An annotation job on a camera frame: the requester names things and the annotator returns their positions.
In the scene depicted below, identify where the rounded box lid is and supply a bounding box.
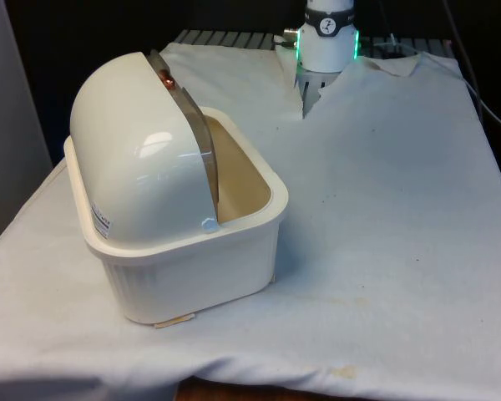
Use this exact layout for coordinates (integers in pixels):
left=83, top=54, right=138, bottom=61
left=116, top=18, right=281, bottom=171
left=68, top=48, right=222, bottom=246

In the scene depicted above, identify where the grey cable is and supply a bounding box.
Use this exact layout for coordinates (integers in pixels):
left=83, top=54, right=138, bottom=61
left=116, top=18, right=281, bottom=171
left=442, top=0, right=501, bottom=133

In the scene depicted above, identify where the cream box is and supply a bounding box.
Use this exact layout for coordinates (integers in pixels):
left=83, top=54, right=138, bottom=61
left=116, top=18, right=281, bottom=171
left=63, top=106, right=290, bottom=326

